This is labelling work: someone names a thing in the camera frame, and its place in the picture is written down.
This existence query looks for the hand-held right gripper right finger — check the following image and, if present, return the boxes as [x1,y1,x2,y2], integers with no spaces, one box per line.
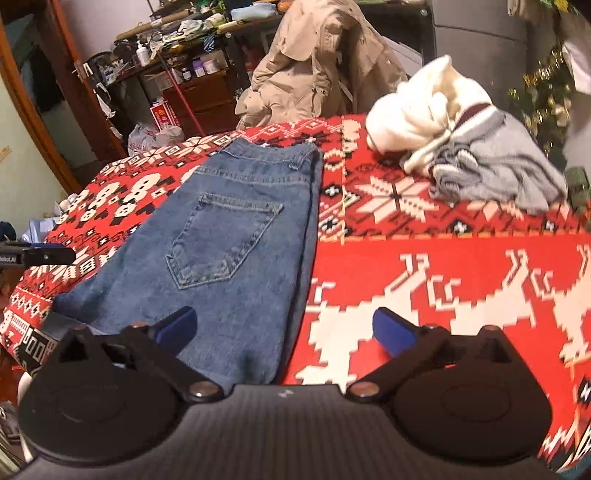
[346,307,514,403]

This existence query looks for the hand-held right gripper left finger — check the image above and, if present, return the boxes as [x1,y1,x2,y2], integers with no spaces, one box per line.
[56,305,225,403]

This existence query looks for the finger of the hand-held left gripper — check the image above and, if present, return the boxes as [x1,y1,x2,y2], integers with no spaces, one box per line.
[17,242,77,268]

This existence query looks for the blue denim shorts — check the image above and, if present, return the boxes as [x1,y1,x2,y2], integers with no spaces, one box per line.
[52,138,324,386]

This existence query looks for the blue and white papers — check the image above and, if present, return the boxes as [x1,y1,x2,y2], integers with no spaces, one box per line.
[28,217,61,245]

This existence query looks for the red patterned blanket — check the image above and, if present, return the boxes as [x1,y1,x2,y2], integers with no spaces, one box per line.
[0,114,591,472]

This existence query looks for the white printed plastic bag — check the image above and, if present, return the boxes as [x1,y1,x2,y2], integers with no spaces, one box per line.
[127,124,160,158]
[154,124,185,145]

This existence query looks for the red cardboard box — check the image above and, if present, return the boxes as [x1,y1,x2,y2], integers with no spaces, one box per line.
[150,99,182,132]

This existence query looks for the cluttered wooden desk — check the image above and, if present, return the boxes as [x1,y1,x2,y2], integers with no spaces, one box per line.
[74,28,259,93]

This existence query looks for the grey knit sweater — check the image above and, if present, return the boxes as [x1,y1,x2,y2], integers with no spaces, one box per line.
[427,111,568,215]

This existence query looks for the white sweater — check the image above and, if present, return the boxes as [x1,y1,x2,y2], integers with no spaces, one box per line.
[367,54,497,174]

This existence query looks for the wooden drawer cabinet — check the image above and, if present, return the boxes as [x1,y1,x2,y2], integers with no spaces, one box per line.
[161,69,241,139]

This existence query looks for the dark green patterned item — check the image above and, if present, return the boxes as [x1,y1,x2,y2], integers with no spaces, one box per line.
[566,166,591,215]

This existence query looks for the rolled paper tube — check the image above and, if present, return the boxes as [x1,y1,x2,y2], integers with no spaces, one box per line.
[115,9,195,40]

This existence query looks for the small Christmas tree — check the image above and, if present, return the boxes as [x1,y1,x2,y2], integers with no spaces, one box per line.
[508,46,575,158]

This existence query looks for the beige jacket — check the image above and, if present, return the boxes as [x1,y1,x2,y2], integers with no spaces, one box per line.
[235,0,409,131]

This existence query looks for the light blue folded cloth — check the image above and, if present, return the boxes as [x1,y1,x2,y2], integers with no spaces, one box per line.
[231,4,282,21]

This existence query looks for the grey refrigerator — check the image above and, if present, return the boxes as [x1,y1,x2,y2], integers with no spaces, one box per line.
[434,0,529,70]

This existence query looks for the white hanging cloth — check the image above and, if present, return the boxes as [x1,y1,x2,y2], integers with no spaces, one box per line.
[563,39,591,95]

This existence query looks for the wooden door frame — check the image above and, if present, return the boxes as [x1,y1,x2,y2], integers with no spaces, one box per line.
[0,0,125,195]

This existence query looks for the red broom handle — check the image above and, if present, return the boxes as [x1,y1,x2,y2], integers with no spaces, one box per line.
[157,51,205,138]

